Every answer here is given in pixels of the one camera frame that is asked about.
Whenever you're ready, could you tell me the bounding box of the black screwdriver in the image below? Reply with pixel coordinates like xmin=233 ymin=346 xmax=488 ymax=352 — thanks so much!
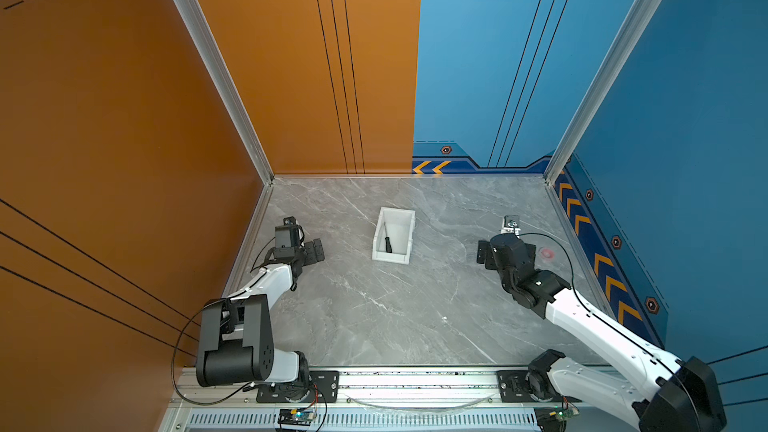
xmin=382 ymin=221 xmax=393 ymax=254

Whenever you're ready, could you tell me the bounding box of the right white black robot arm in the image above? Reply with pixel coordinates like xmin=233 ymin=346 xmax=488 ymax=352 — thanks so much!
xmin=477 ymin=233 xmax=727 ymax=431

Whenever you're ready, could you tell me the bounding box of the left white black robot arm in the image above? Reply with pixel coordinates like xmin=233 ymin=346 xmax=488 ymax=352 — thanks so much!
xmin=195 ymin=216 xmax=324 ymax=391

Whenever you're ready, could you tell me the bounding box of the white plastic bin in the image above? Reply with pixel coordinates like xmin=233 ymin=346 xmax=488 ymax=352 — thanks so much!
xmin=372 ymin=207 xmax=416 ymax=265

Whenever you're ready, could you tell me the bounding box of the right small circuit board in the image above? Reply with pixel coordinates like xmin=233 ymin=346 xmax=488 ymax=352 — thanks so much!
xmin=549 ymin=401 xmax=580 ymax=423

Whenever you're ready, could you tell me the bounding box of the green circuit board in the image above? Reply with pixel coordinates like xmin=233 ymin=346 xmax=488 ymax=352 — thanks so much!
xmin=276 ymin=409 xmax=319 ymax=432

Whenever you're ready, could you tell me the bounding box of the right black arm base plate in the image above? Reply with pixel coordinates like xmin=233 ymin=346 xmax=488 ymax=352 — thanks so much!
xmin=496 ymin=369 xmax=563 ymax=403

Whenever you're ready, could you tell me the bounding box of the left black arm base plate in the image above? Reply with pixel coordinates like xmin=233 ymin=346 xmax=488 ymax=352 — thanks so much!
xmin=256 ymin=370 xmax=340 ymax=405

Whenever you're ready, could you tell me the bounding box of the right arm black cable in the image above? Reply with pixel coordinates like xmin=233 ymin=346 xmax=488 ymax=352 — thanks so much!
xmin=518 ymin=231 xmax=703 ymax=427

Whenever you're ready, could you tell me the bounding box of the aluminium front rail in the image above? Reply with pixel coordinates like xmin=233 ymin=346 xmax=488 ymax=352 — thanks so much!
xmin=159 ymin=366 xmax=630 ymax=431

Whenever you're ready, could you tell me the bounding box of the left aluminium corner post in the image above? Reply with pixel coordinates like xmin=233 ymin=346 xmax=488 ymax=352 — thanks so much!
xmin=173 ymin=0 xmax=274 ymax=187

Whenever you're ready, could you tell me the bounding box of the aluminium corner post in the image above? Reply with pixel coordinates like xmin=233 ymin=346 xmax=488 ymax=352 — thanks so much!
xmin=543 ymin=0 xmax=663 ymax=186
xmin=173 ymin=0 xmax=274 ymax=187

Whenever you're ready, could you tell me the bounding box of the right aluminium corner post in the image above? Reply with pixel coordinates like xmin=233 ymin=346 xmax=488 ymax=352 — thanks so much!
xmin=543 ymin=0 xmax=663 ymax=186

